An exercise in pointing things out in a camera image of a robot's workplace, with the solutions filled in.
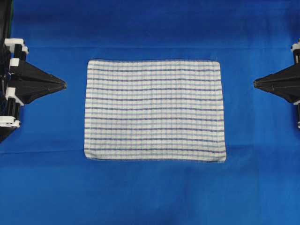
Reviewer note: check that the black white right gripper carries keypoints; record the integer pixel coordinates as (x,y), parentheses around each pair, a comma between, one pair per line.
(292,73)

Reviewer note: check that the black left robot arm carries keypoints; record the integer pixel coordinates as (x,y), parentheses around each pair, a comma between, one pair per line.
(6,13)

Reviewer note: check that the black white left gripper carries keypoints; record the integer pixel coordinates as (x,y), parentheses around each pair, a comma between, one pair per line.
(34,83)

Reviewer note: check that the white blue striped towel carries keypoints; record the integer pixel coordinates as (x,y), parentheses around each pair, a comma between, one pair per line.
(154,110)

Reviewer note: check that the blue table cloth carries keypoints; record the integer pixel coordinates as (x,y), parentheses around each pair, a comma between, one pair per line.
(45,178)

